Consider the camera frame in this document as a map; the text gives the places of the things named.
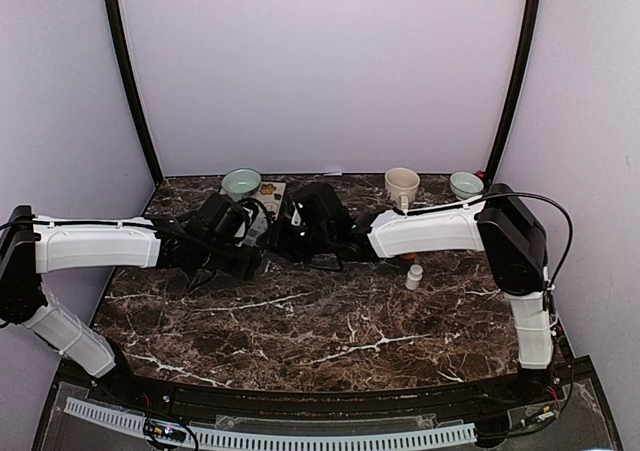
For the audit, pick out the left black frame post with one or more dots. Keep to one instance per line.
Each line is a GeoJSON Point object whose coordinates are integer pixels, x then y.
{"type": "Point", "coordinates": [128, 80]}

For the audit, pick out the floral square plate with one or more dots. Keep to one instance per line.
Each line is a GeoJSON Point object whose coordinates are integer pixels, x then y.
{"type": "Point", "coordinates": [271, 195]}

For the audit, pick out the clear plastic pill organizer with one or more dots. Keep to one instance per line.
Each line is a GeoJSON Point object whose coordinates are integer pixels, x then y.
{"type": "Point", "coordinates": [258, 233]}

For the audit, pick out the beige ceramic mug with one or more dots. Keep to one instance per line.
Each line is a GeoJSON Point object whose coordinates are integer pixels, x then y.
{"type": "Point", "coordinates": [401, 186]}

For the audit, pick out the black frame post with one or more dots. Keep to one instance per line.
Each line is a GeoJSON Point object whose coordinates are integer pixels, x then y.
{"type": "Point", "coordinates": [520, 63]}
{"type": "Point", "coordinates": [128, 80]}

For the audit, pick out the right black frame post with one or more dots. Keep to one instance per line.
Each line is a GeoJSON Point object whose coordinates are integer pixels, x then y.
{"type": "Point", "coordinates": [520, 63]}

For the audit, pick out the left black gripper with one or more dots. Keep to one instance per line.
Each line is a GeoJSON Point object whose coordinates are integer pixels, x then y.
{"type": "Point", "coordinates": [245, 268]}

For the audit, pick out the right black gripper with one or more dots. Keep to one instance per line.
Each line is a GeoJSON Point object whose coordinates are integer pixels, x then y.
{"type": "Point", "coordinates": [278, 240]}

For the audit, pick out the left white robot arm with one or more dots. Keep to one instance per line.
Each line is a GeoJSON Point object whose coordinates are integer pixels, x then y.
{"type": "Point", "coordinates": [34, 245]}

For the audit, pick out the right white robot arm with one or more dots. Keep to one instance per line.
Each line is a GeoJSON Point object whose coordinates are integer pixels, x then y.
{"type": "Point", "coordinates": [498, 224]}

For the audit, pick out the small white pill bottle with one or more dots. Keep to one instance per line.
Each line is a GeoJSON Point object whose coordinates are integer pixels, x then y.
{"type": "Point", "coordinates": [414, 277]}

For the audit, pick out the white slotted cable duct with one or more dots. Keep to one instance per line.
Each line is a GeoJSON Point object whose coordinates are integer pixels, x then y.
{"type": "Point", "coordinates": [243, 434]}

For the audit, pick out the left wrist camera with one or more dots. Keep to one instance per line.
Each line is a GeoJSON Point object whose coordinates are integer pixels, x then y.
{"type": "Point", "coordinates": [220, 220]}

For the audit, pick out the green ceramic bowl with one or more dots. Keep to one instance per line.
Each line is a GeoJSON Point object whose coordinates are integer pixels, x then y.
{"type": "Point", "coordinates": [465, 185]}
{"type": "Point", "coordinates": [241, 183]}

